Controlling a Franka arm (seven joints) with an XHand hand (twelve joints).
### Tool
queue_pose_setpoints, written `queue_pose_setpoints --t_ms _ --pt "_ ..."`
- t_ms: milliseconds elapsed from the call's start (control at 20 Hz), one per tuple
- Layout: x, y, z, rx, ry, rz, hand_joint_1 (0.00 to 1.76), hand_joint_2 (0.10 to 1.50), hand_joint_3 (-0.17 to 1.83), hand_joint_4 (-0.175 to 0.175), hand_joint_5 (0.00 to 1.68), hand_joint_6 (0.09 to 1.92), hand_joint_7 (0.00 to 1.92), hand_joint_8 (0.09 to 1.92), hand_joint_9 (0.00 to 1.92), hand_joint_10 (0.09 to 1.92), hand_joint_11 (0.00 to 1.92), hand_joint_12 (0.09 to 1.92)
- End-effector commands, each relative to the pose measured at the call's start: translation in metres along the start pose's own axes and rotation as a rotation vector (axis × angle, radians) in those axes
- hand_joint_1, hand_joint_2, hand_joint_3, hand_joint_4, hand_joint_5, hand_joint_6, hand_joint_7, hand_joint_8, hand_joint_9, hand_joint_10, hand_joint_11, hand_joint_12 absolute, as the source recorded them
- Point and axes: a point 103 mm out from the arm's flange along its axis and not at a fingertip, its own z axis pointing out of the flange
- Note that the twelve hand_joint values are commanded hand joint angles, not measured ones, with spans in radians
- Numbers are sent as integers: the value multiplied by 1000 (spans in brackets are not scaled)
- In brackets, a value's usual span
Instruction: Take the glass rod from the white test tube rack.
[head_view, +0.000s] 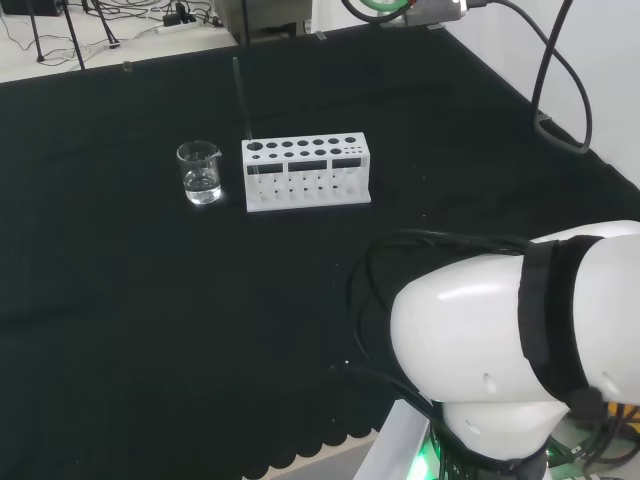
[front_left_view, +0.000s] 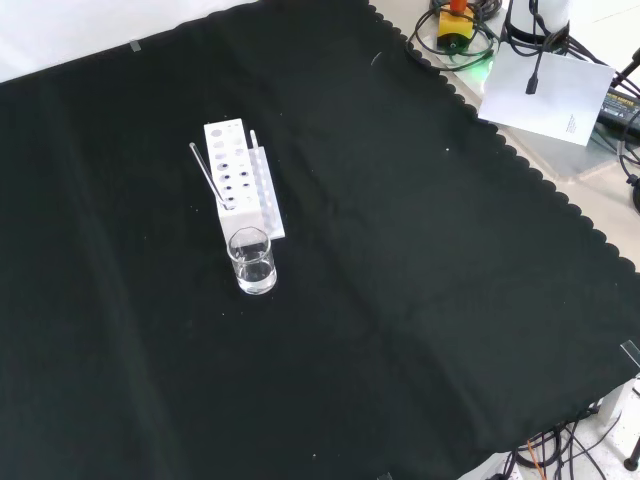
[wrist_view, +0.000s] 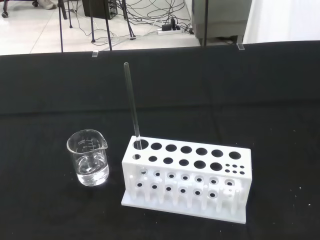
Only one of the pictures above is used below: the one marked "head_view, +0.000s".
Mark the glass beaker with water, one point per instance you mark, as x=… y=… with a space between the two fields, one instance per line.
x=200 y=175

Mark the white test tube rack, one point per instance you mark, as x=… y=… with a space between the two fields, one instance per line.
x=305 y=170

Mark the grey box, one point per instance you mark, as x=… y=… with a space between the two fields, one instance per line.
x=265 y=20

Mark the clear cloth clip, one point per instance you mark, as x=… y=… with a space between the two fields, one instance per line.
x=127 y=67
x=544 y=118
x=320 y=35

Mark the white power strip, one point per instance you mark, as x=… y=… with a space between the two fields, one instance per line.
x=175 y=28

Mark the clear glass rod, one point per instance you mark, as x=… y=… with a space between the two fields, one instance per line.
x=242 y=100

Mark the black tripod leg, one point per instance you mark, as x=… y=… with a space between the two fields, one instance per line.
x=36 y=30
x=106 y=25
x=73 y=35

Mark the black bench cloth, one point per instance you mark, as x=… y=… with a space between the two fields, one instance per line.
x=125 y=300

